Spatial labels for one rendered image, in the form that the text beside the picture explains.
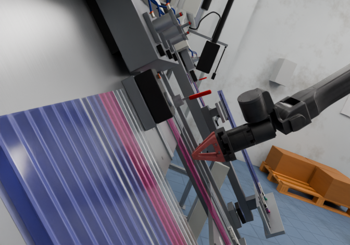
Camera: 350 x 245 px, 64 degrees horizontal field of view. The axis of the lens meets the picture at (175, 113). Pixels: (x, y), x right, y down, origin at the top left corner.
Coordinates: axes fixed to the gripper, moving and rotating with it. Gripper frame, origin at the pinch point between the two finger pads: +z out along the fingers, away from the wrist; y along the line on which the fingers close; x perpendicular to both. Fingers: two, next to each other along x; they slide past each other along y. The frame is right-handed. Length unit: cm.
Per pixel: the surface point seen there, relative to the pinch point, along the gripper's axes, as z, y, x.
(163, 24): -6.7, 23.1, -27.6
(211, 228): 0.8, 15.3, 11.3
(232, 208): -2.4, -8.9, 21.0
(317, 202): -87, -313, 206
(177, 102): -0.3, -5.1, -13.7
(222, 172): -1.7, -37.2, 20.0
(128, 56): -0.5, 28.1, -24.5
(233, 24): -72, -340, -64
